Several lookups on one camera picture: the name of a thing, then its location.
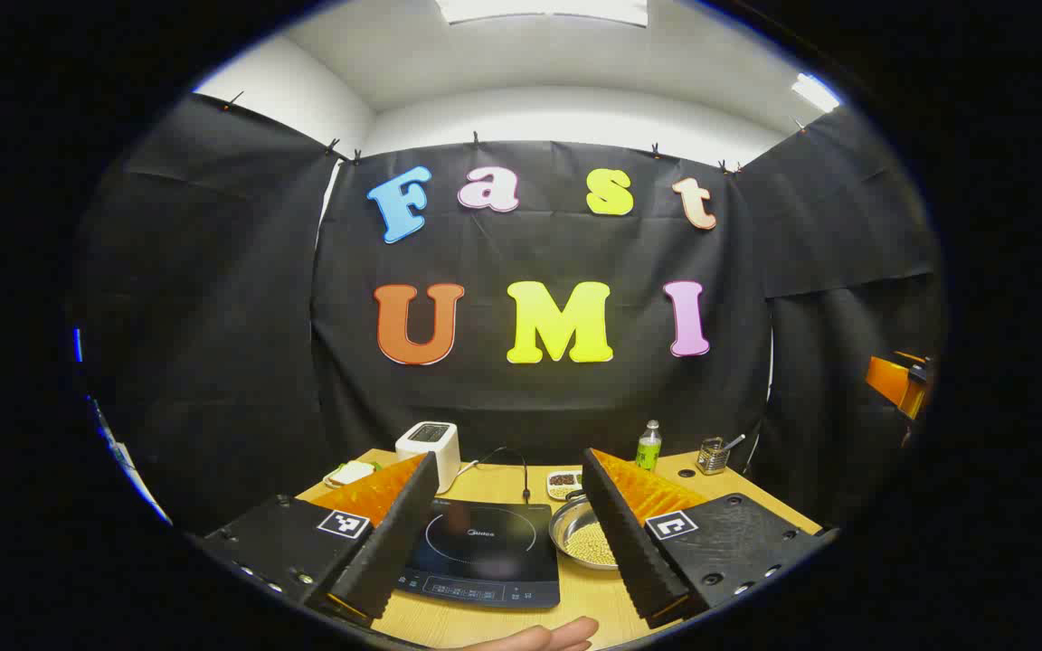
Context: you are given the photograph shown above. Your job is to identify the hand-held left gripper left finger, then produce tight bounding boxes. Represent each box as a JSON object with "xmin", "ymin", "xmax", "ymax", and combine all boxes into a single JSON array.
[{"xmin": 198, "ymin": 450, "xmax": 440, "ymax": 629}]

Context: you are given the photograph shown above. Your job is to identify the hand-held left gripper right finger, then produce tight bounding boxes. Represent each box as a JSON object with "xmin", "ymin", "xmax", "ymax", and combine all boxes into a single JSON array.
[{"xmin": 581, "ymin": 447, "xmax": 838, "ymax": 631}]

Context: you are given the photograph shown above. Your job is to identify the pile of soybeans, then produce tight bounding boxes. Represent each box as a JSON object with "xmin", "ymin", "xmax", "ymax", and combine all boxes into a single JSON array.
[{"xmin": 569, "ymin": 523, "xmax": 620, "ymax": 567}]

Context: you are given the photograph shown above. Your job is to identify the steel pot with black handles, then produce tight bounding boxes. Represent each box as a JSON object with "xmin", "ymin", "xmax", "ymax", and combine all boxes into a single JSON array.
[{"xmin": 548, "ymin": 491, "xmax": 621, "ymax": 572}]

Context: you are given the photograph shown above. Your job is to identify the black induction cooktop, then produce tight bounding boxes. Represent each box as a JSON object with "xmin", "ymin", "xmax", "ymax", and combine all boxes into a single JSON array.
[{"xmin": 394, "ymin": 495, "xmax": 563, "ymax": 609}]

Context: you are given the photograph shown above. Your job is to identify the plate with sandwich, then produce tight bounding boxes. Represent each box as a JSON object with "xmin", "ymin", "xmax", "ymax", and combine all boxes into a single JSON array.
[{"xmin": 323, "ymin": 460, "xmax": 382, "ymax": 490}]

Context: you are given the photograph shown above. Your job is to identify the green label plastic bottle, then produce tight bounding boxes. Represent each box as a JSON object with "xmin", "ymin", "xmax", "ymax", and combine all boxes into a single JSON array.
[{"xmin": 636, "ymin": 420, "xmax": 664, "ymax": 472}]

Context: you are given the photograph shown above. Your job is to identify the white toaster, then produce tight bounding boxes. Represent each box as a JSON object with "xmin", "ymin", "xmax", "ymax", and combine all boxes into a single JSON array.
[{"xmin": 394, "ymin": 420, "xmax": 461, "ymax": 495}]

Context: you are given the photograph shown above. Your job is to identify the small ceiling light panel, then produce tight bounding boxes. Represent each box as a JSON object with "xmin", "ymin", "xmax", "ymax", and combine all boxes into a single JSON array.
[{"xmin": 791, "ymin": 72, "xmax": 843, "ymax": 114}]

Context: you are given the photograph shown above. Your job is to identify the row of black cloth clips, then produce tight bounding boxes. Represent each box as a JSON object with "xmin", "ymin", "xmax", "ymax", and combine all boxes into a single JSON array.
[{"xmin": 223, "ymin": 90, "xmax": 807, "ymax": 175}]

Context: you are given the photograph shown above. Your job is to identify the large ceiling light panel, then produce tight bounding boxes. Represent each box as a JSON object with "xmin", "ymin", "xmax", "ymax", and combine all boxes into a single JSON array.
[{"xmin": 435, "ymin": 0, "xmax": 650, "ymax": 28}]

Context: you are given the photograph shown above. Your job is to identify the black power cable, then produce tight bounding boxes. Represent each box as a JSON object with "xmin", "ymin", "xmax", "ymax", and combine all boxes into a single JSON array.
[{"xmin": 458, "ymin": 447, "xmax": 533, "ymax": 504}]

